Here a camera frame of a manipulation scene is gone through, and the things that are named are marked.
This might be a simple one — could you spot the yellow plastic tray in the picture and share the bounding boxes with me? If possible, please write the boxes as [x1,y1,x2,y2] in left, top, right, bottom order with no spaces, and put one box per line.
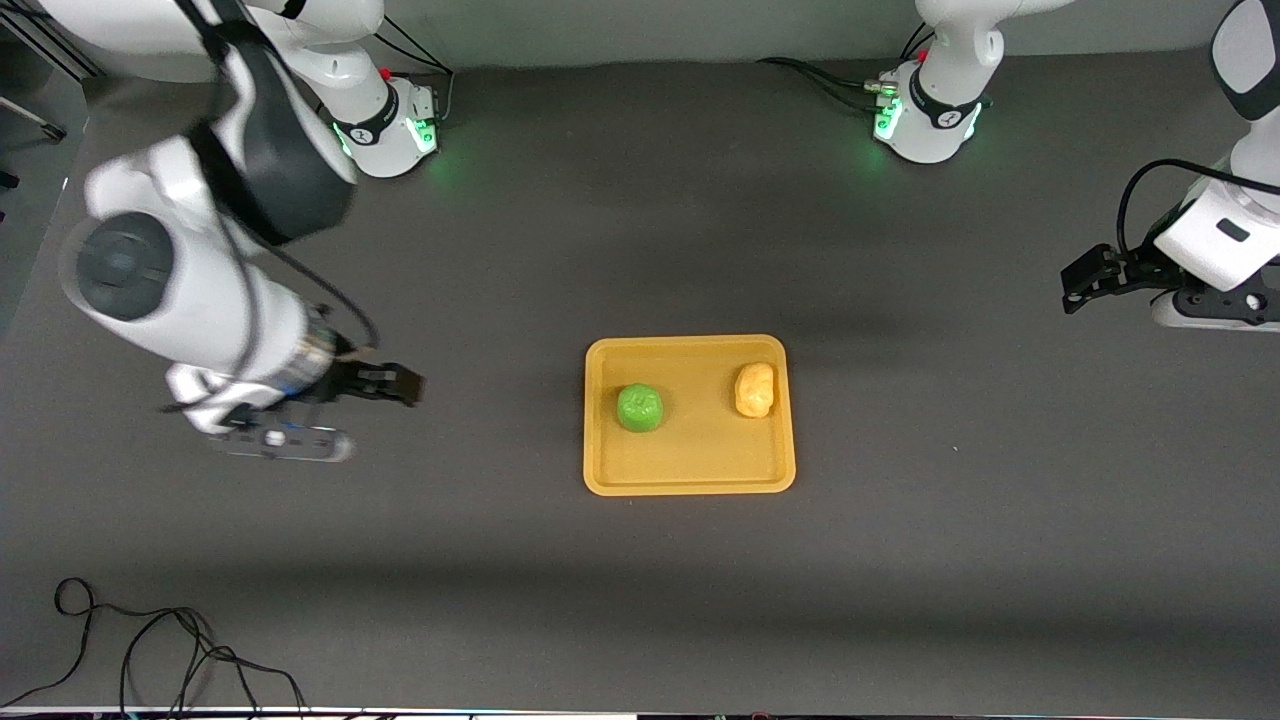
[583,334,797,497]

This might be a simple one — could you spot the yellow-brown potato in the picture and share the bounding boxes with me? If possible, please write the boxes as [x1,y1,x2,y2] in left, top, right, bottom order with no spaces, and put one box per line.
[733,361,778,420]

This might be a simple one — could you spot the green apple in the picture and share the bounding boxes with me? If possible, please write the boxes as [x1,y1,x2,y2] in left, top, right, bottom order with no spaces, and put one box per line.
[615,382,668,435]

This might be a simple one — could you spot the black arm base cables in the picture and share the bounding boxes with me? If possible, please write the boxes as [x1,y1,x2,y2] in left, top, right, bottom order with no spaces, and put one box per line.
[362,20,457,129]
[755,20,937,117]

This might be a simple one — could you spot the black left arm base cables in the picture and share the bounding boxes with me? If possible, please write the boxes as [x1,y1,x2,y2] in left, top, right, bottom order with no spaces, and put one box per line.
[755,20,937,117]

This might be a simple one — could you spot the black right arm base cables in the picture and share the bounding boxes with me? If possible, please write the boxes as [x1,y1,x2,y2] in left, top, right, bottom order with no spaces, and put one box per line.
[362,20,457,129]

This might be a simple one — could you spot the thin black loose cable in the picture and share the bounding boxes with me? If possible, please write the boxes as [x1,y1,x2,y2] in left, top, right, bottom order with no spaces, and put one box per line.
[0,577,309,717]

